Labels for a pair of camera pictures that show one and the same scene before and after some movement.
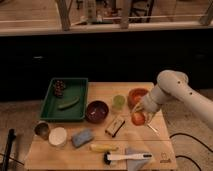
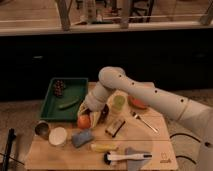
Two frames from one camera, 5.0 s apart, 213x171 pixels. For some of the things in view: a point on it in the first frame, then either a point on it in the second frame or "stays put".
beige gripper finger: (136, 107) to (83, 107)
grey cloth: (135, 164) stays put
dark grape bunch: (59, 87) stays put
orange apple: (138, 118) to (84, 121)
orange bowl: (134, 95) stays put
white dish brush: (108, 157) stays put
